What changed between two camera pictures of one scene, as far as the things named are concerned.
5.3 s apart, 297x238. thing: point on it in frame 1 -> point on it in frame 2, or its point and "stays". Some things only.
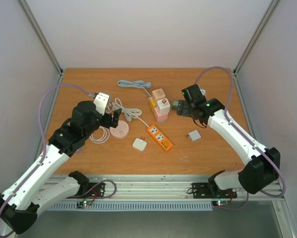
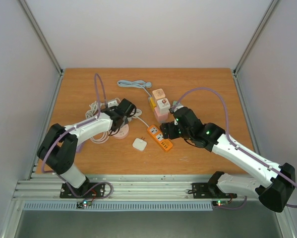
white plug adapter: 140,144 stays
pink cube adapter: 160,118 stays
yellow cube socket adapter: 152,103 stays
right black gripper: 187,109 -> 168,130
